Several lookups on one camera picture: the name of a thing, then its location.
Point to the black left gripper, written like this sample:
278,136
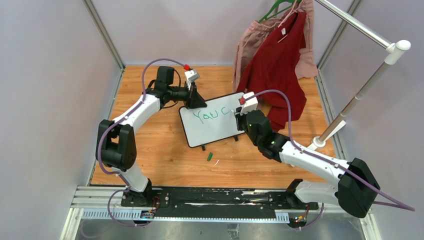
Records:
194,100

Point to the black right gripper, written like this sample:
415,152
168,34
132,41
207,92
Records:
240,118

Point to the white whiteboard black frame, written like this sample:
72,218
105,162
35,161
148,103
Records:
213,123

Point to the green marker cap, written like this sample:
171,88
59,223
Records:
210,155

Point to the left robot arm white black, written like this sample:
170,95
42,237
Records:
116,149

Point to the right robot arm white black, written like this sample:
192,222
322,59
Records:
347,184

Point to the red hanging shirt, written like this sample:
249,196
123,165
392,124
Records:
273,68

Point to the white clothes rack base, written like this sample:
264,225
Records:
319,142

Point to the pink hanging garment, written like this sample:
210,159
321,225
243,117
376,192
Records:
259,30

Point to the green clothes hanger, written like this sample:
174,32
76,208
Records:
275,9

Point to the silver clothes rack pole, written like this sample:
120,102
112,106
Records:
372,36

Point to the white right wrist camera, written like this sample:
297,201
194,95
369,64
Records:
248,103

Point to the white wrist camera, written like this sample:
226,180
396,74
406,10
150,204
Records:
248,103
191,76

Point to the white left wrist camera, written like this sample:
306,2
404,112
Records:
191,76

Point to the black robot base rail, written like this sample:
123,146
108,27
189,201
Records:
196,204

